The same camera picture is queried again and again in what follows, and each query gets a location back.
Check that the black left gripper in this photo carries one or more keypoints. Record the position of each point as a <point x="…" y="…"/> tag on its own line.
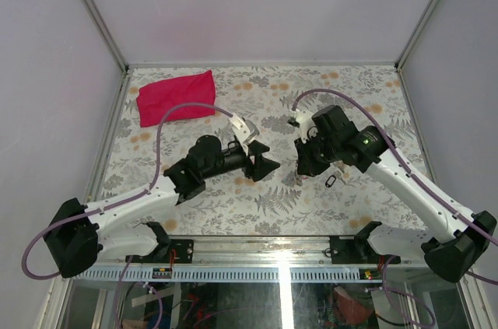
<point x="263" y="166"/>

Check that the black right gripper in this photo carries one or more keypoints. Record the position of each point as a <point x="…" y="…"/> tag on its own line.
<point x="306" y="165"/>

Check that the key with black tag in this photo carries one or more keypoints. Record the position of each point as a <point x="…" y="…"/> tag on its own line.
<point x="333" y="179"/>

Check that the large metal keyring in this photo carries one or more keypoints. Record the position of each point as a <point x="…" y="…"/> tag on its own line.
<point x="297" y="179"/>

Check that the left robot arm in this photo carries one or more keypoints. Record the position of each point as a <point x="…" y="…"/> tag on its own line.
<point x="126" y="225"/>

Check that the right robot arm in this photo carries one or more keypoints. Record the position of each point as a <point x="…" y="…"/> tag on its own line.
<point x="455" y="237"/>

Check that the red cloth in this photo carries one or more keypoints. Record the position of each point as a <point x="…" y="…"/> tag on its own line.
<point x="156" y="98"/>

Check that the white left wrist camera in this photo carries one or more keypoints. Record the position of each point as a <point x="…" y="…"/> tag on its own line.
<point x="244" y="130"/>

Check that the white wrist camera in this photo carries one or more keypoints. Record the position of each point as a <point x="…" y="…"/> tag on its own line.
<point x="244" y="130"/>
<point x="302" y="119"/>

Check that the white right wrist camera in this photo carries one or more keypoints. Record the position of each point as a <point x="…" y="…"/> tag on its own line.
<point x="302" y="119"/>

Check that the metal mounting rail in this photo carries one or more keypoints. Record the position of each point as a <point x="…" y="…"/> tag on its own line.
<point x="259" y="251"/>

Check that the slotted cable duct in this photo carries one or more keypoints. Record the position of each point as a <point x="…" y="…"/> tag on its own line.
<point x="209" y="274"/>

